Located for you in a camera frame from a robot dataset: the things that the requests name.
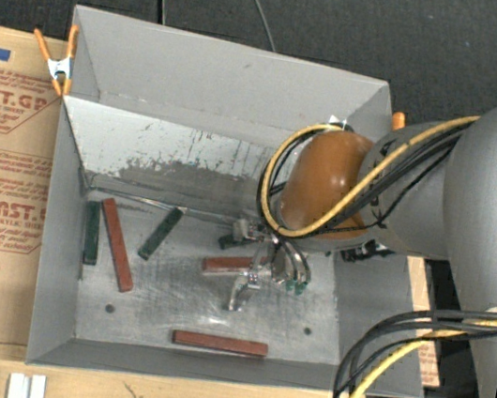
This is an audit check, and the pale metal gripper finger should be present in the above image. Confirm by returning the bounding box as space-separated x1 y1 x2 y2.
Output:
230 217 265 246
227 268 264 316

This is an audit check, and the dark green flat block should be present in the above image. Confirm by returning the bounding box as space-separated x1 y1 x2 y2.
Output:
216 230 249 255
76 198 109 268
135 201 186 267

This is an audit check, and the red-brown flat block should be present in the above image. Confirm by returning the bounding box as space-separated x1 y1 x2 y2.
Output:
170 326 271 361
85 195 149 296
199 247 268 287

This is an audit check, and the grey metal bin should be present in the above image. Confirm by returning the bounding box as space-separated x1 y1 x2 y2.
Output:
11 4 482 398

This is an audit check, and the black cylinder on white bracket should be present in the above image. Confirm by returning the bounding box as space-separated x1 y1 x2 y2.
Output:
339 236 395 270

